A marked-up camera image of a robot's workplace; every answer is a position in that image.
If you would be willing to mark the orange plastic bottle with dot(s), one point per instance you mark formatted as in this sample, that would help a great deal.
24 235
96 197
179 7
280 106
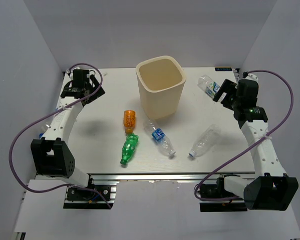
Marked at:
129 121

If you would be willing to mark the cream plastic bin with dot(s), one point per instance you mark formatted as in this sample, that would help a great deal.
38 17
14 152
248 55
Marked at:
160 82

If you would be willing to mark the aluminium front rail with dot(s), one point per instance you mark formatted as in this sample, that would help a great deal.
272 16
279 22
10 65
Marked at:
154 176

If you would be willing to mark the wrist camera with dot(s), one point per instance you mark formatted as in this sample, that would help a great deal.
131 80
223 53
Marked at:
69 73
250 76

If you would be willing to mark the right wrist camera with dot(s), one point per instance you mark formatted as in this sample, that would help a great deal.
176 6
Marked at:
250 76

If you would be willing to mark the green plastic bottle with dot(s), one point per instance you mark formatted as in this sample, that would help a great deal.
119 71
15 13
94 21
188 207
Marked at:
128 148

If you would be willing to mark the clear unlabelled plastic bottle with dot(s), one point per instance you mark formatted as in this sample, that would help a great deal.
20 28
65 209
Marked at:
206 141

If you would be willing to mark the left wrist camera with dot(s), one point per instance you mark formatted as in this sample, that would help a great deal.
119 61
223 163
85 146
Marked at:
69 73

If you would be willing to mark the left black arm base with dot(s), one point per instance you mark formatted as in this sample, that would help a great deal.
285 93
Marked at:
87 200

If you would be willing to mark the clear bottle yellow label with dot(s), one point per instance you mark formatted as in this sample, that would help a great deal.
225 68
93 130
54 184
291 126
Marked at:
45 125

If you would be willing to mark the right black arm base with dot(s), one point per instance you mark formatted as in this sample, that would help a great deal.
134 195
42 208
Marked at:
218 199

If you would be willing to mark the clear bottle green white label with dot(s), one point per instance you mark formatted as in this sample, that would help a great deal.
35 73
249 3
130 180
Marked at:
206 84

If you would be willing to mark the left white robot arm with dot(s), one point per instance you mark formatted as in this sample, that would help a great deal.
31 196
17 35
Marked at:
51 154

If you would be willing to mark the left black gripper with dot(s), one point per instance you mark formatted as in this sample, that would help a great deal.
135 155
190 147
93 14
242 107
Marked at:
95 83

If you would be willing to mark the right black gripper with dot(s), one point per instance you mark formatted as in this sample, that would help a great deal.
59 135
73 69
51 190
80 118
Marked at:
227 84

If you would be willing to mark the black XDOF logo sticker right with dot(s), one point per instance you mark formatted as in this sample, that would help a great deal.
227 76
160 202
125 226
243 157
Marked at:
229 69

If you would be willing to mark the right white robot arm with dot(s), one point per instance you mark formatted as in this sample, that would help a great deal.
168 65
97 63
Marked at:
272 188

